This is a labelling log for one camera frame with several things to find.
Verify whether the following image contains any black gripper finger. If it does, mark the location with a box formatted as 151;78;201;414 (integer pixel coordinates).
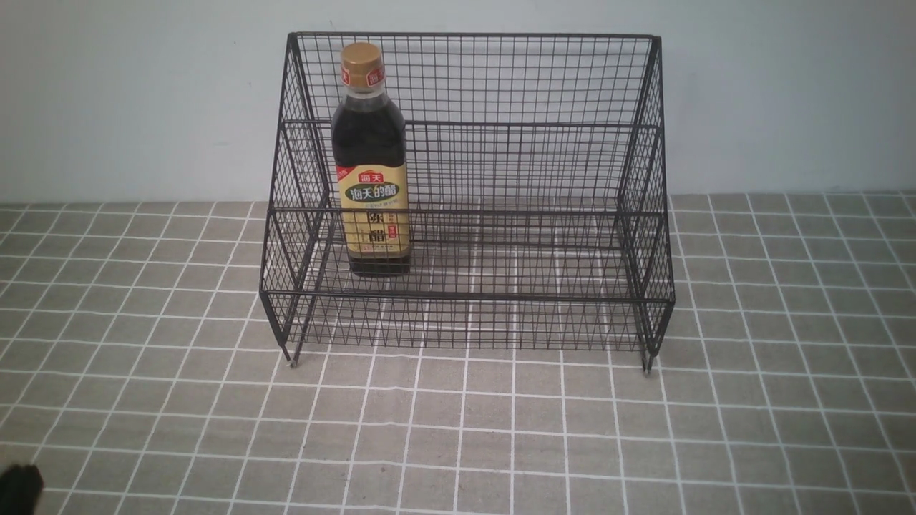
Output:
1;465;44;515

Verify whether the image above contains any dark vinegar bottle gold cap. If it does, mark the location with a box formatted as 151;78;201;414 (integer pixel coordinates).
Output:
331;41;412;278

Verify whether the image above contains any grey checkered tablecloth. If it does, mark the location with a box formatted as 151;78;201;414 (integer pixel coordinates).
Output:
2;192;914;514

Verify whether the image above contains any black wire mesh shelf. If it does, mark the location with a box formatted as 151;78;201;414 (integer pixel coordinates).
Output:
258;31;676;371

